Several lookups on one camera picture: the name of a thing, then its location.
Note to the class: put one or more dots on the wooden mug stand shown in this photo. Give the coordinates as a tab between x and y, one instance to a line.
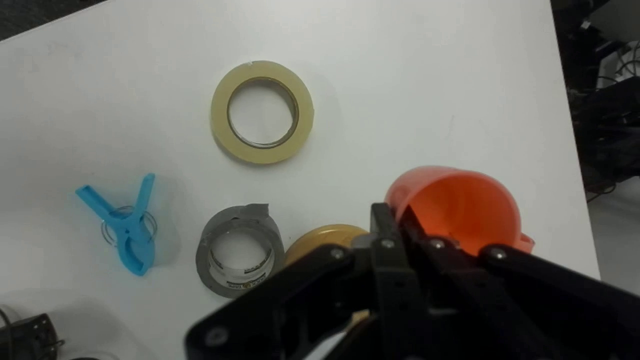
327	237

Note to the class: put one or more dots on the blue plastic clamp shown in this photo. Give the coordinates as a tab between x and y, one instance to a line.
133	250

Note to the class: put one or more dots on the black power adapter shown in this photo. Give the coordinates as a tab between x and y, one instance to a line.
30	336

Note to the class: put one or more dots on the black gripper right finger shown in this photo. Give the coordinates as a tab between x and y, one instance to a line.
520	301

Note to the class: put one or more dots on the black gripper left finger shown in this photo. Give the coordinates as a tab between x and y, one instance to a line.
393	281

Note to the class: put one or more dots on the orange plastic cup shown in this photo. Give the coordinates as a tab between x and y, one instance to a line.
461	207

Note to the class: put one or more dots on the grey duct tape roll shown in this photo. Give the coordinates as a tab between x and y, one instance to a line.
237	217

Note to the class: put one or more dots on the black camera tripod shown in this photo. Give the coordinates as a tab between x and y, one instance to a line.
606	120

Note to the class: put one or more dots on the beige masking tape roll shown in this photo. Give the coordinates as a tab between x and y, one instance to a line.
219	112

